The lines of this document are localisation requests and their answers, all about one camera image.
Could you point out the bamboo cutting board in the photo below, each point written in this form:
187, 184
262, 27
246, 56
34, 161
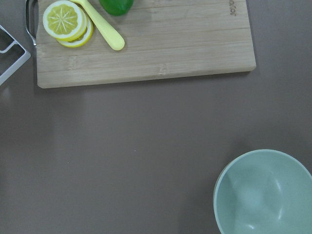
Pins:
163, 39

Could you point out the lemon slice top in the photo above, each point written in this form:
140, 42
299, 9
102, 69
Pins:
64, 20

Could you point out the green bowl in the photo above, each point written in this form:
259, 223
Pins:
263, 192

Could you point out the lemon slice bottom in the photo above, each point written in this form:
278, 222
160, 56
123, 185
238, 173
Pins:
81, 40

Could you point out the green lime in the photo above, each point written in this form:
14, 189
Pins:
116, 7

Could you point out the lemon slice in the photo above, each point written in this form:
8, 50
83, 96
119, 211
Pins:
64, 20
81, 40

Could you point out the yellow plastic knife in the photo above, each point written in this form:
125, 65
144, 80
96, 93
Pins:
108, 32

